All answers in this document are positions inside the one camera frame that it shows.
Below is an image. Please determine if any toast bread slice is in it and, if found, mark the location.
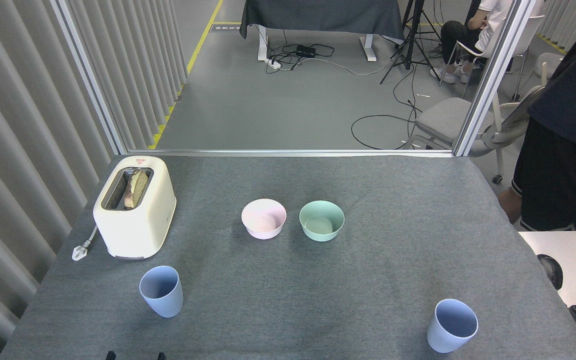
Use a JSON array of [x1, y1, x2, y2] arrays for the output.
[[123, 168, 150, 210]]

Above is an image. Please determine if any silver horizontal rail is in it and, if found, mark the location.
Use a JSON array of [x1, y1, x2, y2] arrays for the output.
[[128, 149, 454, 158]]

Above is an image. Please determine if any grey mesh office chair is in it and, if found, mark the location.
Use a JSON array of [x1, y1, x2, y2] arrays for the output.
[[533, 52, 566, 87]]

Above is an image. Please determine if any dark cloth covered table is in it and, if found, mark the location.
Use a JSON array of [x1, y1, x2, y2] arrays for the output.
[[239, 0, 405, 63]]

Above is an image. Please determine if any grey table cloth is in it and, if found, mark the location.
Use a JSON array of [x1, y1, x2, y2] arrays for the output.
[[0, 154, 576, 360]]

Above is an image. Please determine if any standing person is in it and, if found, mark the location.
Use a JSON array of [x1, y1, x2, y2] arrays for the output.
[[498, 0, 576, 232]]

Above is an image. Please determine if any pink bowl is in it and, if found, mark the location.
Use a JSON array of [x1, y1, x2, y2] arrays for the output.
[[241, 198, 287, 240]]

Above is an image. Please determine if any white toaster plug cable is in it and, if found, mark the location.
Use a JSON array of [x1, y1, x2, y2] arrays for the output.
[[71, 225, 99, 262]]

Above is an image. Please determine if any black floor cable loop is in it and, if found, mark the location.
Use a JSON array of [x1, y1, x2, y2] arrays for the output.
[[351, 100, 423, 151]]

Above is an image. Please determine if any grey seat office chair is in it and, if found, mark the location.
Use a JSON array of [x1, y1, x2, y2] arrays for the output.
[[403, 85, 544, 185]]

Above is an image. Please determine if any black tripod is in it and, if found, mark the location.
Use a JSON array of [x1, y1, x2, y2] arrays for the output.
[[379, 0, 444, 85]]

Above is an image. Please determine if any slanted silver post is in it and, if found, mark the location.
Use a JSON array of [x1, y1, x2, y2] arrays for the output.
[[50, 0, 129, 156], [453, 0, 539, 157]]

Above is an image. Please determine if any seated person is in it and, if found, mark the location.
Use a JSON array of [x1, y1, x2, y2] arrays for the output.
[[440, 0, 544, 84]]

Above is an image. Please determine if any black computer mouse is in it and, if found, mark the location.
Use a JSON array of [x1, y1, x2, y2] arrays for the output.
[[537, 254, 564, 291]]

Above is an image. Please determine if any white chair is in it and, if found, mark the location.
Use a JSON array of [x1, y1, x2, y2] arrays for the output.
[[438, 15, 545, 101]]

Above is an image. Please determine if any blue plastic cup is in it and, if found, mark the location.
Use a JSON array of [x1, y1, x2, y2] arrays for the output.
[[427, 299, 479, 354], [139, 265, 184, 318]]

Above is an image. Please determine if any green bowl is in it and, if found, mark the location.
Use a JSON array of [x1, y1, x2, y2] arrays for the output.
[[299, 200, 345, 243]]

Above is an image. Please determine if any cream white toaster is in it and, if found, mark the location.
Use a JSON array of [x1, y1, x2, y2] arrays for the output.
[[93, 155, 177, 260]]

